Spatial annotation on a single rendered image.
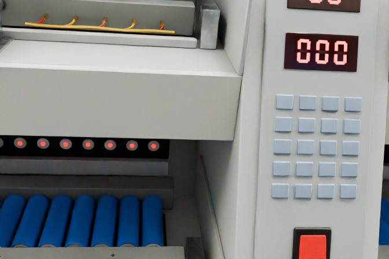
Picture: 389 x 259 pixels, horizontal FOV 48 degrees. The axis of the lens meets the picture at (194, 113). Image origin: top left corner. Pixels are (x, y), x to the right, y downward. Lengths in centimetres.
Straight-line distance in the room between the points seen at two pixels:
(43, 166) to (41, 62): 18
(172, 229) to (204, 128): 16
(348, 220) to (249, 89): 10
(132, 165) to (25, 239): 12
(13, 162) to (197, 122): 22
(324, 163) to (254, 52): 8
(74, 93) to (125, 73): 3
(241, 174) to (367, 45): 11
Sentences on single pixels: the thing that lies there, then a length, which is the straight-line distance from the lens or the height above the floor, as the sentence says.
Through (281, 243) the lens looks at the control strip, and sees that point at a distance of 28.
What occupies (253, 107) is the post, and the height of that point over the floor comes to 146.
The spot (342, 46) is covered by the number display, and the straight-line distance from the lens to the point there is 28.
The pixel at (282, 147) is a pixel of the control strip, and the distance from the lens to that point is 27.
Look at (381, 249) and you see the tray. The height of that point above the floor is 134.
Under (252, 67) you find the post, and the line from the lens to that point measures 27.
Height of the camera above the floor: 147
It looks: 3 degrees down
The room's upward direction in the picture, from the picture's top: 2 degrees clockwise
